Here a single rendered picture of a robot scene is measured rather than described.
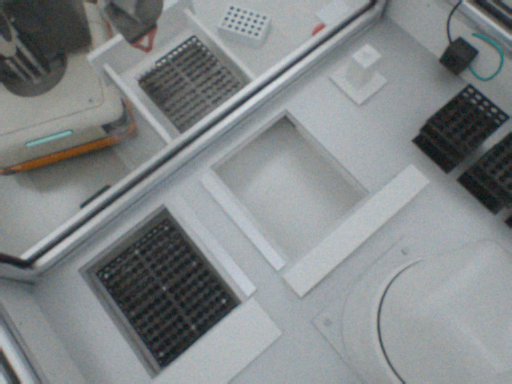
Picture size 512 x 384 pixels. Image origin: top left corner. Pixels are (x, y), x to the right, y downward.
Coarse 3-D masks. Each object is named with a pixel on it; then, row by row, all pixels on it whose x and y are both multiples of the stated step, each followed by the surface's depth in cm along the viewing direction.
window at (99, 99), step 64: (0, 0) 36; (64, 0) 40; (128, 0) 45; (192, 0) 51; (256, 0) 60; (320, 0) 72; (0, 64) 40; (64, 64) 45; (128, 64) 52; (192, 64) 61; (256, 64) 74; (0, 128) 46; (64, 128) 53; (128, 128) 63; (192, 128) 76; (0, 192) 54; (64, 192) 64
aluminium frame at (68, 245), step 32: (384, 0) 86; (448, 0) 78; (480, 0) 74; (352, 32) 86; (480, 32) 76; (320, 64) 88; (256, 96) 82; (224, 128) 80; (192, 160) 81; (128, 192) 77; (96, 224) 75; (0, 256) 65; (64, 256) 76; (0, 320) 62; (0, 352) 59
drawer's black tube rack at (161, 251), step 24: (144, 240) 86; (168, 240) 83; (144, 264) 81; (168, 264) 84; (192, 264) 81; (120, 288) 80; (144, 288) 80; (168, 288) 80; (192, 288) 79; (216, 288) 82; (144, 312) 81; (168, 312) 78; (192, 312) 78; (216, 312) 81; (144, 336) 80; (168, 336) 77; (192, 336) 80; (168, 360) 76
